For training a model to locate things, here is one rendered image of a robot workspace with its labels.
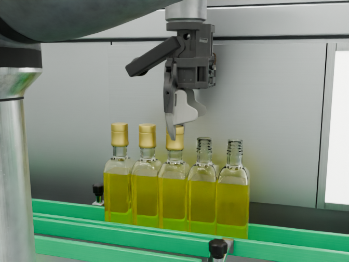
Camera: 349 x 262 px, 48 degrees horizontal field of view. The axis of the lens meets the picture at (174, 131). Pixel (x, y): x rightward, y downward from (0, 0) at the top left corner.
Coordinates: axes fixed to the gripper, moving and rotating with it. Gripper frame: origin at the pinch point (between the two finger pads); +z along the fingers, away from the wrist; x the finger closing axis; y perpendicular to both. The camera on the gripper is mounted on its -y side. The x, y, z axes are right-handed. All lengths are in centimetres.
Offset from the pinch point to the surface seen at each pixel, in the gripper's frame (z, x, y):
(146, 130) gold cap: -0.1, -1.4, -5.3
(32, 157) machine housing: 12.0, 14.4, -43.7
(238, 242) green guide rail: 19.2, -4.0, 13.4
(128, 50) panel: -15.4, 11.8, -14.7
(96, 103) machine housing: -3.0, 14.7, -24.6
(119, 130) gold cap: 0.3, -1.7, -10.8
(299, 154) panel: 5.8, 12.4, 23.4
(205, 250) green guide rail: 20.6, -6.1, 7.8
